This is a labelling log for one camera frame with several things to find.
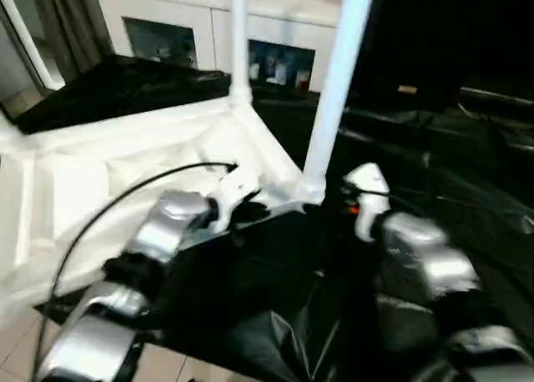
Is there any black speaker box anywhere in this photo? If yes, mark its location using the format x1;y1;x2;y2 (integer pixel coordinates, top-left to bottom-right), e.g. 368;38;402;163
345;0;464;108

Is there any grey curtain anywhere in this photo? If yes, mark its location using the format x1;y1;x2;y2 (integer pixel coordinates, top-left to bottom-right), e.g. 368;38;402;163
35;0;113;81

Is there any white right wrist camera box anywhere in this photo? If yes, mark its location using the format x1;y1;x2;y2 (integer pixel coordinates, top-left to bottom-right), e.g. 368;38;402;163
344;163;391;244

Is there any white plastic table top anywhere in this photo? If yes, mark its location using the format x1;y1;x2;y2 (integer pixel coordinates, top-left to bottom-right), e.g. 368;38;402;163
0;93;326;316

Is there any white door frame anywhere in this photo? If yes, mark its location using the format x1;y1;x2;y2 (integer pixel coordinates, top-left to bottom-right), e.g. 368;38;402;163
0;0;66;90

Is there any black left camera cable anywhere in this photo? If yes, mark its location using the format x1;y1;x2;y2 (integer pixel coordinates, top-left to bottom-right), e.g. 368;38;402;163
33;161;239;370

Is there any white plastic table leg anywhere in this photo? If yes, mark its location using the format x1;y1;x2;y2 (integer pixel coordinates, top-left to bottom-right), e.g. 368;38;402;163
228;0;254;108
298;0;379;206

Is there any white glass-door cabinet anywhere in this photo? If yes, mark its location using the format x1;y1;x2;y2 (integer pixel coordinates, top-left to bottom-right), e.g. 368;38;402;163
93;0;345;95

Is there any black plastic mat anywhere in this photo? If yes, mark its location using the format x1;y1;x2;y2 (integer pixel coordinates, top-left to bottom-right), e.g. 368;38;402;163
0;54;534;382

